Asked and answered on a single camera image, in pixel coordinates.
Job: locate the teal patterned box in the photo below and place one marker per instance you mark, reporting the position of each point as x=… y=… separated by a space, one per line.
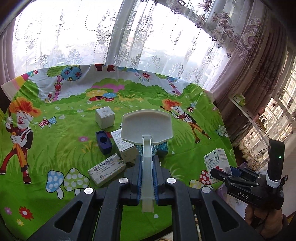
x=161 y=149

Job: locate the white Penciclovir medicine box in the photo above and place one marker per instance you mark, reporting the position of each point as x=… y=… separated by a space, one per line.
x=106 y=170

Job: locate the white cube box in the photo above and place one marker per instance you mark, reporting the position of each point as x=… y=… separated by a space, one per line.
x=105 y=117

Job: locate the green tissue pack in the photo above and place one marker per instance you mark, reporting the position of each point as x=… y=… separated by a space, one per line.
x=239 y=99

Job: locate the person right hand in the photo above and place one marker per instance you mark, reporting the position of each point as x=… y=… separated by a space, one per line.
x=274 y=221

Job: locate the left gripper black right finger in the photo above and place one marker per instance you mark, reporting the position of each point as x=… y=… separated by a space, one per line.
x=198 y=214

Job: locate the pink curtain left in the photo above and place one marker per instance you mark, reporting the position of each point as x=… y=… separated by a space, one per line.
x=7 y=71

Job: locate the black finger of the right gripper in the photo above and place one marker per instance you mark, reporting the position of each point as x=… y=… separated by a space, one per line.
x=222 y=177
x=240 y=171

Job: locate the colourful cartoon tablecloth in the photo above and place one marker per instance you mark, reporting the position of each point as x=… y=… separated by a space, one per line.
x=48 y=129

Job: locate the white lace curtain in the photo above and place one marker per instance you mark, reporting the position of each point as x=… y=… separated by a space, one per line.
x=180 y=39

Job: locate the pink curtain right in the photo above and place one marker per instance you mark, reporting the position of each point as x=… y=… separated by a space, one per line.
x=253 y=70

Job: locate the white text-covered box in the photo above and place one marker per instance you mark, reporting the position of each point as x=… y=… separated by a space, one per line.
x=127 y=151

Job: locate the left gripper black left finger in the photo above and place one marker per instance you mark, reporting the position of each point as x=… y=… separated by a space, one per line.
x=95 y=214

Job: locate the pink curtain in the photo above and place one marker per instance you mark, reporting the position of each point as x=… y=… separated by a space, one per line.
x=7 y=71
x=253 y=70

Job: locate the blue ring box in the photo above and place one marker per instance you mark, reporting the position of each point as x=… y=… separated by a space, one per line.
x=104 y=142

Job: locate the white barcode medicine box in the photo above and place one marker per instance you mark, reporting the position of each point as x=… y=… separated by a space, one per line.
x=217 y=159

